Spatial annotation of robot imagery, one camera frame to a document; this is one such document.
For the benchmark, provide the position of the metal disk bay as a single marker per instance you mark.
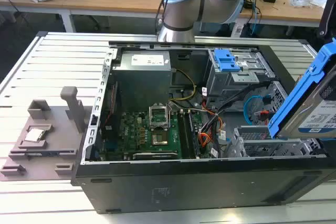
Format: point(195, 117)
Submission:
point(262, 142)

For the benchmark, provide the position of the blue empty disk carrier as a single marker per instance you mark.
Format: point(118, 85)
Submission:
point(224, 60)

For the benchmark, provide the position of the black expansion slot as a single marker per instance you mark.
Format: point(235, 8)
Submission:
point(155, 155)

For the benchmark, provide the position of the black RAM slot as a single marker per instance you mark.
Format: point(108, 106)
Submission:
point(188, 134)
point(181, 134)

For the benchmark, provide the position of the metal drive cage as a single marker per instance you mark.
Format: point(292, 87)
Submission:
point(228, 82)

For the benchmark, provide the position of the black fan duct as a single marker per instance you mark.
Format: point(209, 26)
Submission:
point(109, 119)

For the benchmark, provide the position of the hard disk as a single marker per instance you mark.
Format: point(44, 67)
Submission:
point(309, 108)

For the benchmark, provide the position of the silver CPU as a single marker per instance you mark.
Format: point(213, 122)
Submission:
point(35, 134)

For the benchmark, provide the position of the grey parts rack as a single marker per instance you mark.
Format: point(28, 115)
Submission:
point(60, 129)

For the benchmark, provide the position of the black open PC case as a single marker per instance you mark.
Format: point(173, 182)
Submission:
point(183, 190)

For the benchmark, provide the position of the grey power supply unit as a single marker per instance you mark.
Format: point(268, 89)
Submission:
point(141, 77)

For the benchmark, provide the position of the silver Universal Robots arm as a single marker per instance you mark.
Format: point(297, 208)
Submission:
point(183, 6)

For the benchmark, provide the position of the green motherboard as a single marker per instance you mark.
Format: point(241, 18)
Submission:
point(131, 134)

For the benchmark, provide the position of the wooden desk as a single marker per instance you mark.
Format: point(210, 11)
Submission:
point(105, 2)

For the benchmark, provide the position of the thin metal locking lever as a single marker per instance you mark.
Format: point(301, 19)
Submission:
point(170, 116)

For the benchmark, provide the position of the CPU socket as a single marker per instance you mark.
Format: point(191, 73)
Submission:
point(159, 138)

